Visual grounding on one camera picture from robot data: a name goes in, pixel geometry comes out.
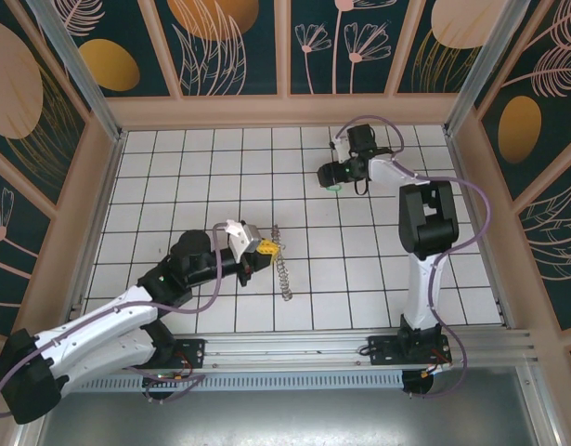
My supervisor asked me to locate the metal coil spring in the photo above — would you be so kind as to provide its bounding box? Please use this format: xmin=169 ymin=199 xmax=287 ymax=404
xmin=270 ymin=225 xmax=294 ymax=301

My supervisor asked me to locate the grey metal sheet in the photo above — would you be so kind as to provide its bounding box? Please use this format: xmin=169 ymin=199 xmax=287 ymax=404
xmin=15 ymin=366 xmax=560 ymax=446

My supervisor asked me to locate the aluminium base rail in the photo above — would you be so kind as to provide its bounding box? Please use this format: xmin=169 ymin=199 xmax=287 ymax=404
xmin=71 ymin=324 xmax=537 ymax=373

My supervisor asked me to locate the grey slotted cable duct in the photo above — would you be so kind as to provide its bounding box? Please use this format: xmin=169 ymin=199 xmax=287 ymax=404
xmin=75 ymin=370 xmax=405 ymax=391

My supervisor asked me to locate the aluminium frame post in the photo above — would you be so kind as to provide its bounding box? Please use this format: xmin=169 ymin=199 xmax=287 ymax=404
xmin=27 ymin=0 xmax=128 ymax=143
xmin=442 ymin=0 xmax=553 ymax=136

